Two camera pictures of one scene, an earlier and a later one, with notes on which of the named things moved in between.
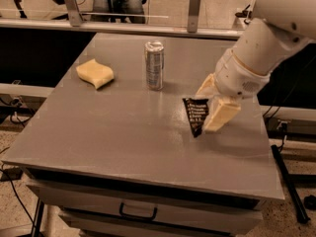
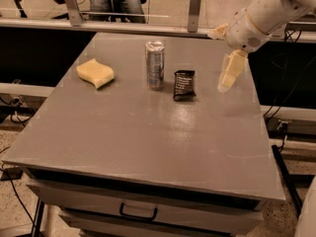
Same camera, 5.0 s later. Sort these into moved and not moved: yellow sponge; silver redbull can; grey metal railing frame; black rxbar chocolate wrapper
Moved: black rxbar chocolate wrapper
Not moved: silver redbull can; yellow sponge; grey metal railing frame
